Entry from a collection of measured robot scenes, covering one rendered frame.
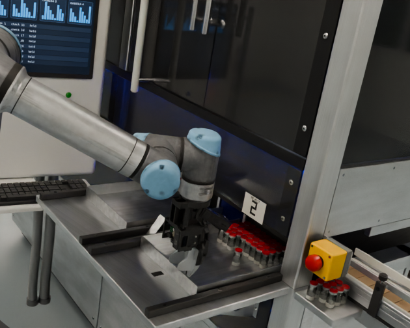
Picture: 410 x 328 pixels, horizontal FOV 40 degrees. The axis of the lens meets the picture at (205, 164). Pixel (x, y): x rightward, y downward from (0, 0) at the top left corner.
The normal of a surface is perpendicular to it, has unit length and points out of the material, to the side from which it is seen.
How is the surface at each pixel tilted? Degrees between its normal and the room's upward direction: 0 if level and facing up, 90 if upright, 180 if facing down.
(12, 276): 0
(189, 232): 90
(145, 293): 0
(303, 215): 90
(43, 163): 90
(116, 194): 0
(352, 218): 90
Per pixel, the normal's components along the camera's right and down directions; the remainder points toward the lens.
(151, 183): 0.13, 0.36
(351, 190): 0.58, 0.36
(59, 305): 0.16, -0.93
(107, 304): -0.80, 0.07
